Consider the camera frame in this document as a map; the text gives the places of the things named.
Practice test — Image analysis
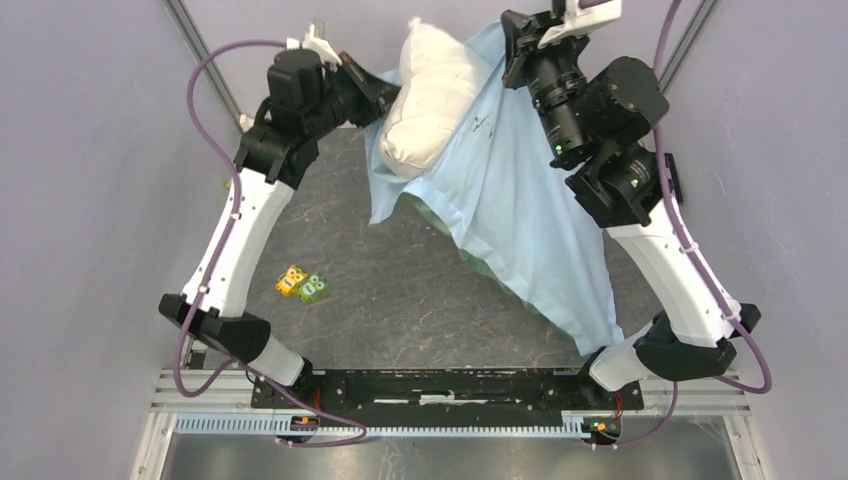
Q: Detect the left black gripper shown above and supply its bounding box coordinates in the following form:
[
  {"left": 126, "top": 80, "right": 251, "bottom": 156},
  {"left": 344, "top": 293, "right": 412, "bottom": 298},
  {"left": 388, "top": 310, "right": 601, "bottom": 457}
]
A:
[{"left": 306, "top": 53, "right": 411, "bottom": 141}]

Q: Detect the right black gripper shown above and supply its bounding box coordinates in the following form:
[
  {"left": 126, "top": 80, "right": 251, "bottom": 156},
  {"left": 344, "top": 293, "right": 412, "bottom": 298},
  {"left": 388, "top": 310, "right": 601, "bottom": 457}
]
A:
[{"left": 503, "top": 6, "right": 596, "bottom": 164}]

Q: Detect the light blue pillowcase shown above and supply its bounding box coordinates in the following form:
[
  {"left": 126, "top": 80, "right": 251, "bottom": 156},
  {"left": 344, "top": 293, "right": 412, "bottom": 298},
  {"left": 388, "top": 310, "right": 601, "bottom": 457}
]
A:
[{"left": 365, "top": 23, "right": 624, "bottom": 355}]

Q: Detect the white pillow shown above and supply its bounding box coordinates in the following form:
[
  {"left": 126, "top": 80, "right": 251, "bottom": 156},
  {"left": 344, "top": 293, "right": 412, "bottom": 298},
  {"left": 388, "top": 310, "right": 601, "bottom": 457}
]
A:
[{"left": 377, "top": 17, "right": 494, "bottom": 179}]

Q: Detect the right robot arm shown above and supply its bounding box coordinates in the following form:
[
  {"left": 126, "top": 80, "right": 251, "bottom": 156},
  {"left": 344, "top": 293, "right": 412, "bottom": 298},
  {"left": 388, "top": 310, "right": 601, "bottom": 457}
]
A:
[{"left": 500, "top": 1, "right": 761, "bottom": 408}]

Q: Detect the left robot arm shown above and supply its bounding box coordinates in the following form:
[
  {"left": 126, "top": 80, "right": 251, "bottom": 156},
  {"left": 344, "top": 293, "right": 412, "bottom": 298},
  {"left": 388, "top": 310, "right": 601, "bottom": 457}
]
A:
[{"left": 158, "top": 48, "right": 400, "bottom": 408}]

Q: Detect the white beige corner toy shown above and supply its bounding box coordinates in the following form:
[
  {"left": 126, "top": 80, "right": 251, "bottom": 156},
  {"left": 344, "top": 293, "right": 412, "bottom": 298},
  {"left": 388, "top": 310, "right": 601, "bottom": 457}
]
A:
[{"left": 238, "top": 113, "right": 255, "bottom": 133}]

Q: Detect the black white checkerboard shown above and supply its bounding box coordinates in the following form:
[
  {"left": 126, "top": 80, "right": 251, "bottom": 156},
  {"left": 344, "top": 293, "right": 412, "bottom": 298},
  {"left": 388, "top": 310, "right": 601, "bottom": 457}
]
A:
[{"left": 665, "top": 152, "right": 684, "bottom": 205}]

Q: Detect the yellow toy block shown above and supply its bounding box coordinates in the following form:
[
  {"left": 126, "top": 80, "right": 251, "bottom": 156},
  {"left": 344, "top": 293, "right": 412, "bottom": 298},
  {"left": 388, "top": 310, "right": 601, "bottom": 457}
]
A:
[{"left": 275, "top": 265, "right": 308, "bottom": 297}]

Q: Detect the green toy block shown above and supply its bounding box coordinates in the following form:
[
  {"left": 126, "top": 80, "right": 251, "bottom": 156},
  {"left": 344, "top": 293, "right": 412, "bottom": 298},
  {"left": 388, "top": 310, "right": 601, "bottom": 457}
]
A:
[{"left": 298, "top": 273, "right": 329, "bottom": 303}]

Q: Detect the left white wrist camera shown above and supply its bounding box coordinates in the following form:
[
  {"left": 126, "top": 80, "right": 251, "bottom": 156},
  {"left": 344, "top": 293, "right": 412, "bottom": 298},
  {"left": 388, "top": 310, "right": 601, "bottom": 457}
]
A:
[{"left": 285, "top": 19, "right": 342, "bottom": 67}]

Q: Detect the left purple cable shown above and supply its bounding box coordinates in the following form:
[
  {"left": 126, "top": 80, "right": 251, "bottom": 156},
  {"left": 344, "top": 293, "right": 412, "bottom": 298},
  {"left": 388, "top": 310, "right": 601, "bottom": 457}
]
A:
[{"left": 172, "top": 39, "right": 368, "bottom": 449}]

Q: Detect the purple cable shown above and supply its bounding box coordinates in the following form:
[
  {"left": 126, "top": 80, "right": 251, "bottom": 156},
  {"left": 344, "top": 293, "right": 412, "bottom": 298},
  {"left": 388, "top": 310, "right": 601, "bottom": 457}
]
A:
[
  {"left": 172, "top": 39, "right": 368, "bottom": 449},
  {"left": 579, "top": 0, "right": 774, "bottom": 452}
]

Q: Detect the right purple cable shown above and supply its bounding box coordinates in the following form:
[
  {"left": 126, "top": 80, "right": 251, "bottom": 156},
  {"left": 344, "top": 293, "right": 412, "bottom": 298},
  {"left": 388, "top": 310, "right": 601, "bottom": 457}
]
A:
[{"left": 579, "top": 0, "right": 774, "bottom": 452}]

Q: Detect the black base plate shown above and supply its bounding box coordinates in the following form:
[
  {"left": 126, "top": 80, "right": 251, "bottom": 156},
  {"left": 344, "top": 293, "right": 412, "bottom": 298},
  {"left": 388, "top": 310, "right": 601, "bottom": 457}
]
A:
[{"left": 290, "top": 367, "right": 644, "bottom": 429}]

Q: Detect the light blue toothed rail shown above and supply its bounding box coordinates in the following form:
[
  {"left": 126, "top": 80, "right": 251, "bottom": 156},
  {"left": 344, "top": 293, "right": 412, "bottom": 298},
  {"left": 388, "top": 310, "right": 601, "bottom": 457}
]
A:
[{"left": 174, "top": 413, "right": 590, "bottom": 439}]

